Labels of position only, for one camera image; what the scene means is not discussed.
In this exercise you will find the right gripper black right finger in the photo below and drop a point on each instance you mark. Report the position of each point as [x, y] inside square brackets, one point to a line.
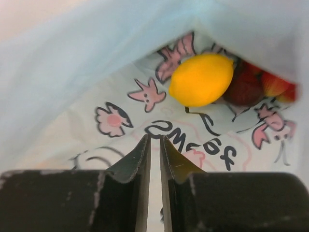
[198, 201]

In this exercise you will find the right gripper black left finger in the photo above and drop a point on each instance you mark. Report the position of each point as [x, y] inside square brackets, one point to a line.
[111, 200]

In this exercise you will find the blue plastic bag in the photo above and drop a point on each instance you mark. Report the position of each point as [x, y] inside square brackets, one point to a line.
[44, 70]

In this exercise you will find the fake strawberries cluster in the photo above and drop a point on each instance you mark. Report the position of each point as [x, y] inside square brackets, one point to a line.
[274, 86]

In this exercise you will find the yellow fake lemon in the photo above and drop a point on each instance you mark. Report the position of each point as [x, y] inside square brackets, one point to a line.
[201, 80]

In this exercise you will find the dark brown fake fruit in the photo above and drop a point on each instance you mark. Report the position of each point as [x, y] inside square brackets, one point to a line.
[245, 90]

